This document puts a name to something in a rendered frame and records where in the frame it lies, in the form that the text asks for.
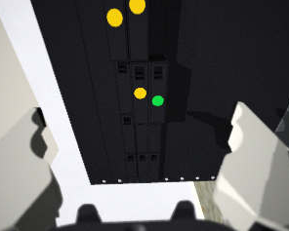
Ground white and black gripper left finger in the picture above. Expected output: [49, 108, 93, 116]
[0, 107, 63, 231]

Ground black server rack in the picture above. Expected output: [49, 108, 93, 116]
[30, 0, 289, 185]

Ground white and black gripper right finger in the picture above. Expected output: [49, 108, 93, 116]
[213, 101, 289, 231]

